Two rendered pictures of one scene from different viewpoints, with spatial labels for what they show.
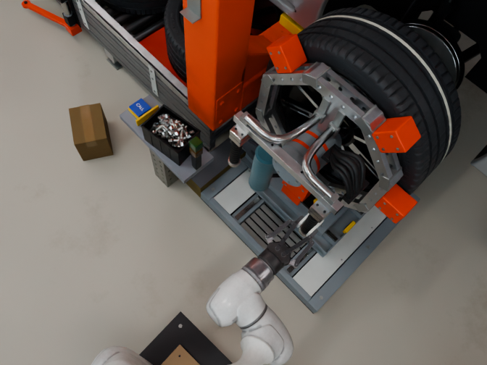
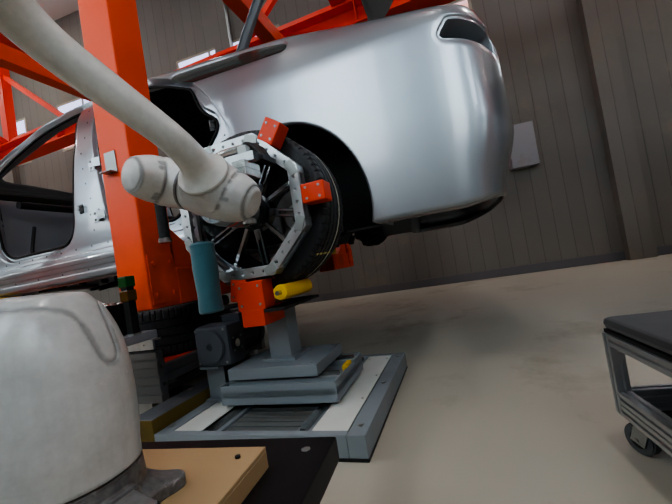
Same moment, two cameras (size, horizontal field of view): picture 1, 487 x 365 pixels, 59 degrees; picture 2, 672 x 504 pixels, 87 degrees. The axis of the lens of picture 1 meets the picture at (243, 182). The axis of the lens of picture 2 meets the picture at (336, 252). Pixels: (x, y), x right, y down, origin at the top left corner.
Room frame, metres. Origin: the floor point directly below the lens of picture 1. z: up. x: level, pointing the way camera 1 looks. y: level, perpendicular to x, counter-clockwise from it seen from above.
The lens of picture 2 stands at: (-0.64, -0.17, 0.58)
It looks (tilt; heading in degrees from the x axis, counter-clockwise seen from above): 2 degrees up; 344
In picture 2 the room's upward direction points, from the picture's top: 9 degrees counter-clockwise
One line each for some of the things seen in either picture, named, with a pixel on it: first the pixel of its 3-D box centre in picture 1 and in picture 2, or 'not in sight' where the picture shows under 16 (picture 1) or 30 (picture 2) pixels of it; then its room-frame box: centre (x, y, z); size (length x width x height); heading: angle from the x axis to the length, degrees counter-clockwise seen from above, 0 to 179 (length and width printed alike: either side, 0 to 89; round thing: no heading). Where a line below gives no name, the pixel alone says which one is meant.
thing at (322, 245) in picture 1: (311, 195); (295, 377); (0.90, -0.35, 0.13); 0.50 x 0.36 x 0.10; 55
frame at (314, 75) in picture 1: (321, 140); (242, 209); (0.78, -0.23, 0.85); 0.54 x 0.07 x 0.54; 55
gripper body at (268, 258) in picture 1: (275, 256); not in sight; (0.36, -0.14, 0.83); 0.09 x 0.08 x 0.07; 145
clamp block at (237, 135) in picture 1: (244, 130); not in sight; (0.71, 0.03, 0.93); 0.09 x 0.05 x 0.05; 145
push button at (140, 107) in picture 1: (140, 108); not in sight; (0.99, 0.51, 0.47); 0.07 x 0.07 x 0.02; 55
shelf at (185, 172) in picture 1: (166, 137); (94, 343); (0.89, 0.37, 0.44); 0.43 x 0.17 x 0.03; 55
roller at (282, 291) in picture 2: not in sight; (294, 288); (0.79, -0.38, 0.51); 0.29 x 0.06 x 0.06; 145
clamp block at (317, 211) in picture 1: (325, 205); (246, 170); (0.51, -0.25, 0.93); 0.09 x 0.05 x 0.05; 145
